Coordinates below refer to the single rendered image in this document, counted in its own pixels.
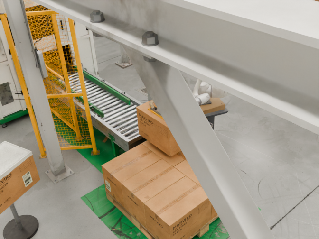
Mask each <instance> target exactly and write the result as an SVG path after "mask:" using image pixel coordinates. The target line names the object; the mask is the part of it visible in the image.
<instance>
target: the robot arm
mask: <svg viewBox="0 0 319 239"><path fill-rule="evenodd" d="M193 95H194V97H195V99H196V101H197V102H198V104H199V106H201V105H206V104H211V103H212V102H211V101H210V98H223V97H226V96H227V95H228V92H226V91H223V90H221V89H219V88H217V87H215V86H213V85H212V86H211V85H209V84H208V83H206V82H202V80H200V79H197V82H196V84H195V87H194V90H193Z"/></svg>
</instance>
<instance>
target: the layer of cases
mask: <svg viewBox="0 0 319 239"><path fill-rule="evenodd" d="M102 171H103V178H104V184H105V189H106V191H107V192H108V193H109V194H110V195H112V196H113V197H114V198H115V199H116V200H117V201H118V202H119V203H120V204H121V205H122V206H123V207H124V208H125V209H126V210H127V211H128V212H129V213H130V214H131V215H133V216H134V217H135V218H136V219H137V220H138V221H139V222H140V223H141V224H142V225H143V226H144V227H145V228H147V230H148V231H149V232H150V233H151V234H152V235H153V236H155V237H156V238H157V239H188V238H189V237H190V236H191V235H193V234H194V233H195V232H197V231H198V230H199V229H200V228H202V227H203V226H204V225H206V224H207V223H208V222H210V221H211V220H212V219H213V218H214V217H216V216H217V212H216V211H215V209H214V207H213V205H212V203H211V202H210V200H209V198H208V197H207V195H206V193H205V191H204V189H203V188H202V186H201V184H200V182H199V181H198V179H197V177H196V175H195V174H194V172H193V170H192V168H191V167H190V165H189V163H188V161H187V160H186V158H185V156H184V154H183V153H182V151H180V152H178V153H176V154H175V155H173V156H171V157H170V156H169V155H167V154H166V153H165V152H163V151H162V150H160V149H159V148H158V147H156V146H155V145H153V144H152V143H150V142H149V141H148V140H147V141H145V142H143V143H142V144H139V145H138V146H136V147H134V148H132V149H130V150H129V151H127V152H125V153H123V154H121V155H119V156H118V157H116V158H114V159H112V160H110V161H109V162H107V163H105V164H103V165H102Z"/></svg>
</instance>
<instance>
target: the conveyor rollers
mask: <svg viewBox="0 0 319 239"><path fill-rule="evenodd" d="M68 77H69V80H70V81H69V82H70V87H71V89H72V90H73V91H75V92H76V93H80V92H82V91H81V84H80V80H79V75H78V72H77V73H75V74H73V75H69V76H68ZM71 77H72V78H71ZM71 80H72V81H71ZM84 82H85V87H86V93H87V98H88V101H89V102H90V103H91V104H93V105H94V106H96V107H97V108H99V109H100V110H101V111H103V113H104V117H103V118H102V117H101V116H100V115H98V114H97V113H96V112H94V114H95V115H97V116H98V117H100V118H101V119H102V120H103V121H105V122H107V124H109V125H111V126H112V127H113V128H114V129H116V130H117V131H118V130H119V131H118V132H120V133H121V134H122V133H123V134H122V135H124V136H125V137H126V136H127V138H128V139H131V138H133V137H135V136H136V135H138V134H139V131H138V130H139V129H138V122H136V121H138V120H137V113H136V112H137V111H136V107H137V106H136V105H134V106H133V103H132V102H131V104H130V105H128V104H127V103H125V102H123V101H122V100H120V99H119V98H117V97H116V96H114V95H113V94H111V93H109V92H108V91H107V90H105V89H103V88H102V87H100V86H99V85H97V84H95V83H94V82H92V81H91V80H89V79H88V78H86V77H84ZM76 85H77V86H76ZM73 98H74V99H75V100H77V101H78V102H79V103H80V104H82V105H83V106H84V104H83V103H82V102H81V101H79V100H78V99H77V98H75V97H73ZM125 122H126V123H125ZM134 122H135V123H134ZM123 123H124V124H123ZM132 123H133V124H132ZM121 124H122V125H121ZM130 124H131V125H130ZM119 125H120V126H119ZM128 125H129V126H128ZM117 126H118V127H117ZM126 126H127V127H126ZM136 126H137V127H136ZM115 127H116V128H115ZM124 127H125V128H124ZM133 127H135V128H133ZM122 128H123V129H122ZM132 128H133V129H132ZM120 129H121V130H120ZM130 129H131V130H130ZM128 130H129V131H128ZM126 131H127V132H126ZM135 131H137V132H135ZM124 132H125V133H124ZM133 132H135V133H133ZM131 133H133V134H131ZM130 134H131V135H130ZM128 135H129V136H128Z"/></svg>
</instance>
